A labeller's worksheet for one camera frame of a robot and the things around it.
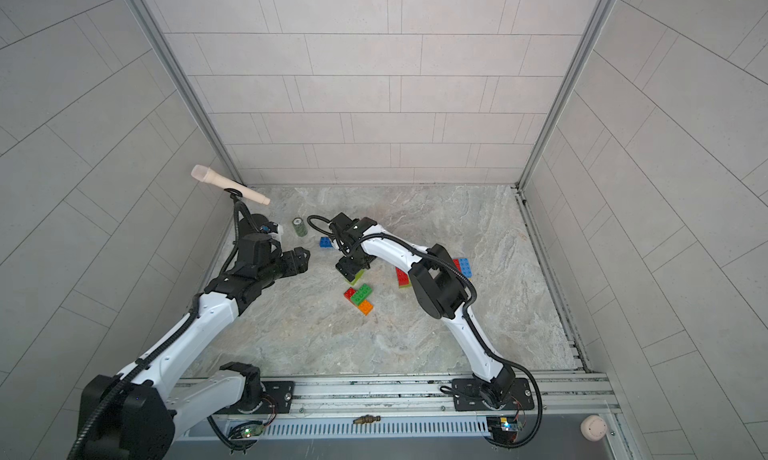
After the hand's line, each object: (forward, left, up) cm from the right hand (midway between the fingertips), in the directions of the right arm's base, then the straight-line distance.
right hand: (356, 267), depth 95 cm
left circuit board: (-41, +22, +2) cm, 47 cm away
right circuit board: (-43, -35, -2) cm, 56 cm away
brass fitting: (-40, -4, 0) cm, 40 cm away
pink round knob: (-45, -55, 0) cm, 71 cm away
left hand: (-1, +13, +13) cm, 18 cm away
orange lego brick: (-13, -3, 0) cm, 14 cm away
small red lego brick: (-9, +2, 0) cm, 9 cm away
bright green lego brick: (-11, -2, +3) cm, 12 cm away
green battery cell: (+13, +19, +6) cm, 24 cm away
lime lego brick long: (-8, -2, +9) cm, 12 cm away
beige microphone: (+16, +39, +30) cm, 52 cm away
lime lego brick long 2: (-8, -15, 0) cm, 17 cm away
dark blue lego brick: (+2, +8, +12) cm, 14 cm away
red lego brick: (-6, -14, +3) cm, 16 cm away
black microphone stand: (+12, +33, +11) cm, 36 cm away
